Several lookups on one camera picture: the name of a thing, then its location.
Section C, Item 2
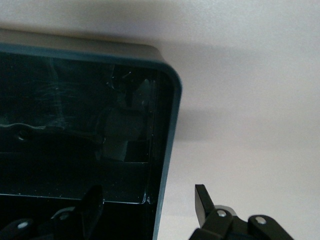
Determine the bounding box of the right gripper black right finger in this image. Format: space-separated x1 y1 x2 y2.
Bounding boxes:
189 184 295 240

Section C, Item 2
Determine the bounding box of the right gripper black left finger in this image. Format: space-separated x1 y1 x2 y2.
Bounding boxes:
0 184 105 240

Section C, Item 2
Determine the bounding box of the black plastic box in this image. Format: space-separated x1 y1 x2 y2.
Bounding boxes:
0 42 183 240

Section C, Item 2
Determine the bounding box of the table cover mat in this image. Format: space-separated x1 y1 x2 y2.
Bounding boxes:
0 0 320 240

